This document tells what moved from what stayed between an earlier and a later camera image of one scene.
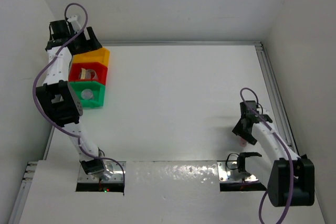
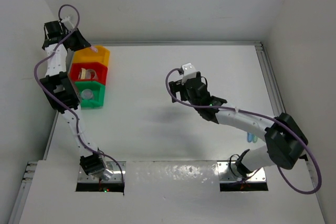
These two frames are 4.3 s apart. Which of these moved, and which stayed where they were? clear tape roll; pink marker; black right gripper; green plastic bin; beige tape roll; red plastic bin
Moved: pink marker; black right gripper
Stayed: green plastic bin; clear tape roll; red plastic bin; beige tape roll
